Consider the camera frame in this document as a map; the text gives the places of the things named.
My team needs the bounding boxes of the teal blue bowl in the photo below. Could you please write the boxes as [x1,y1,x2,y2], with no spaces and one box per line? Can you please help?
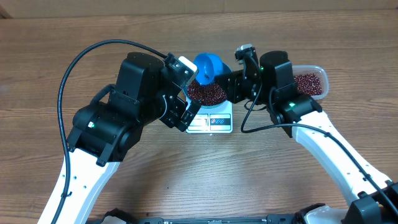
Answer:
[183,61,231,104]

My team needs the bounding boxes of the blue plastic measuring scoop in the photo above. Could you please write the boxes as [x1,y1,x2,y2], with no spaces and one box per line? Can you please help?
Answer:
[193,53,223,85]

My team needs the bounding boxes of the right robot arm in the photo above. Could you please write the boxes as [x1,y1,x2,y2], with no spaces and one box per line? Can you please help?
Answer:
[214,49,397,223]

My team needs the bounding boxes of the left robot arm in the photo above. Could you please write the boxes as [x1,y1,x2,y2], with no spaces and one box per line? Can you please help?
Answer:
[39,52,200,223]

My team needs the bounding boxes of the red beans in bowl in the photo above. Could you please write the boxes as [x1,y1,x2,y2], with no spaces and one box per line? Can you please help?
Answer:
[187,80,227,106]

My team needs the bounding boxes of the white digital kitchen scale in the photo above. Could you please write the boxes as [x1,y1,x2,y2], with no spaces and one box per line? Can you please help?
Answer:
[186,101,233,134]

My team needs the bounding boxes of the clear plastic container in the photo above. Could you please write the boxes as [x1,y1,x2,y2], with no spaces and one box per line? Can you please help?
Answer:
[292,65,329,100]

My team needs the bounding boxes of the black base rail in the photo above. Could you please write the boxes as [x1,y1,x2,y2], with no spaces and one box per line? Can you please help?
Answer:
[86,205,347,224]

